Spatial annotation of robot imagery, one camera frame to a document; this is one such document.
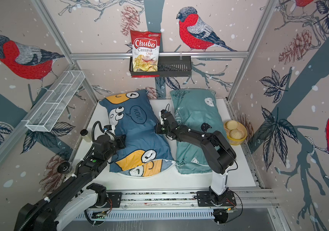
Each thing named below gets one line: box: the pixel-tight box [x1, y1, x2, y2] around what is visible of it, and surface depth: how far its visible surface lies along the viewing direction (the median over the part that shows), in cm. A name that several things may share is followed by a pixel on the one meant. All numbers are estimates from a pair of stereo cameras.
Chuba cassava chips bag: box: [129, 29, 162, 78], surface depth 86 cm
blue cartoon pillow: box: [99, 89, 175, 177], surface depth 87 cm
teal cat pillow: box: [170, 88, 228, 174], surface depth 87 cm
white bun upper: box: [226, 119, 239, 130], surface depth 99 cm
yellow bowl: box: [223, 119, 248, 146], surface depth 99 cm
